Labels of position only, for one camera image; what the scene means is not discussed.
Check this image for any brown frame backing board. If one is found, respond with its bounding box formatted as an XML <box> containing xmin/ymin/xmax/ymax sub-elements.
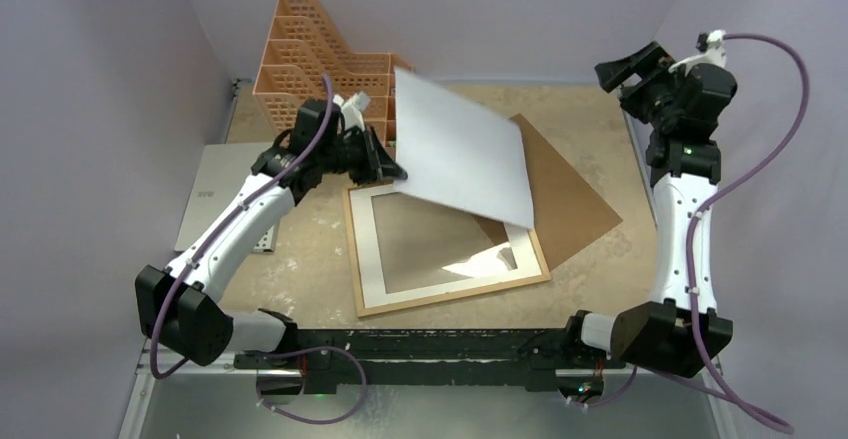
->
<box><xmin>511</xmin><ymin>114</ymin><xmax>622</xmax><ymax>270</ymax></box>

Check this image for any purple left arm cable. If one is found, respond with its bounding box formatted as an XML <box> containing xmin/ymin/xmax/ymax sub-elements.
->
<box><xmin>148</xmin><ymin>72</ymin><xmax>368</xmax><ymax>426</ymax></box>

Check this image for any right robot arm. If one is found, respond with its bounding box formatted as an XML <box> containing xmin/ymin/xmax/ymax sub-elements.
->
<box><xmin>561</xmin><ymin>30</ymin><xmax>737</xmax><ymax>378</ymax></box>

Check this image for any orange plastic file organizer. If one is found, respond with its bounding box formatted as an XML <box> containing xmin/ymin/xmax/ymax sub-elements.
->
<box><xmin>253</xmin><ymin>0</ymin><xmax>414</xmax><ymax>154</ymax></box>

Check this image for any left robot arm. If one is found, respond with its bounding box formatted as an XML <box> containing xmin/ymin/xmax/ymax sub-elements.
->
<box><xmin>134</xmin><ymin>92</ymin><xmax>407</xmax><ymax>368</ymax></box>

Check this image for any transparent acrylic sheet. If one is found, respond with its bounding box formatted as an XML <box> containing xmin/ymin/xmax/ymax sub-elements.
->
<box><xmin>371</xmin><ymin>193</ymin><xmax>517</xmax><ymax>294</ymax></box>

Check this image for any white photo mat board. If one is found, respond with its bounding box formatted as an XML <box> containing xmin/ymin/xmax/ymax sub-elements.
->
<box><xmin>349</xmin><ymin>185</ymin><xmax>547</xmax><ymax>309</ymax></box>

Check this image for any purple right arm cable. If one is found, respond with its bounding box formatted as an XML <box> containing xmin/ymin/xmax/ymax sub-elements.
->
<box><xmin>564</xmin><ymin>32</ymin><xmax>812</xmax><ymax>437</ymax></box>

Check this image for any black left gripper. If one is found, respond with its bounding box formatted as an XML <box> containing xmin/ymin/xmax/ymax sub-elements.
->
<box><xmin>318</xmin><ymin>123</ymin><xmax>407</xmax><ymax>187</ymax></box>

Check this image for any printed photo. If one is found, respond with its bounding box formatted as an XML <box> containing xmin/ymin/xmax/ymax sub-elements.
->
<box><xmin>394</xmin><ymin>68</ymin><xmax>534</xmax><ymax>229</ymax></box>

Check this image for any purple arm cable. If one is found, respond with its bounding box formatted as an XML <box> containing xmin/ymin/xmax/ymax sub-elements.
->
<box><xmin>564</xmin><ymin>32</ymin><xmax>812</xmax><ymax>437</ymax></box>
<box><xmin>148</xmin><ymin>72</ymin><xmax>368</xmax><ymax>426</ymax></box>

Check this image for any wooden picture frame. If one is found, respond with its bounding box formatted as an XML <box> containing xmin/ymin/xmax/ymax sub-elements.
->
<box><xmin>341</xmin><ymin>182</ymin><xmax>553</xmax><ymax>319</ymax></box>

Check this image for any grey booklet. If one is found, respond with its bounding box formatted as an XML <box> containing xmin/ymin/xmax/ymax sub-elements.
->
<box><xmin>174</xmin><ymin>142</ymin><xmax>271</xmax><ymax>253</ymax></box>

